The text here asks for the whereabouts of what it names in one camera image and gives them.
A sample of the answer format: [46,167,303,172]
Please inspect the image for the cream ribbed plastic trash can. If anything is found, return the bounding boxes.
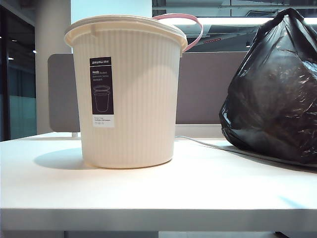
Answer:
[63,15,188,169]

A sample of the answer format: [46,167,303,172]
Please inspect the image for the pink plastic ring lid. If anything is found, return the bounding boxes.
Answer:
[152,13,204,53]

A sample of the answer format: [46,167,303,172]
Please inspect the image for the black plastic garbage bag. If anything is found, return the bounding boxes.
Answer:
[219,7,317,167]

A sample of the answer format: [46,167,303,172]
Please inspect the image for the brown fabric partition panel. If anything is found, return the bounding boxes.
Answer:
[176,51,258,124]

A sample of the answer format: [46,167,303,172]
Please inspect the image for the grey rounded desk divider panel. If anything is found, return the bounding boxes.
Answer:
[47,54,80,132]

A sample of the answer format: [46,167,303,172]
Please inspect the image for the long ceiling light strip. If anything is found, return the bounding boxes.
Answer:
[152,16,288,25]

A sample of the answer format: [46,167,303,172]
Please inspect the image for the round white column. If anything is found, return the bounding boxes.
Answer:
[34,0,72,134]

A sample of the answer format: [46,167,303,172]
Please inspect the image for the white power cable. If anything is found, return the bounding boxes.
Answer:
[176,135,305,166]

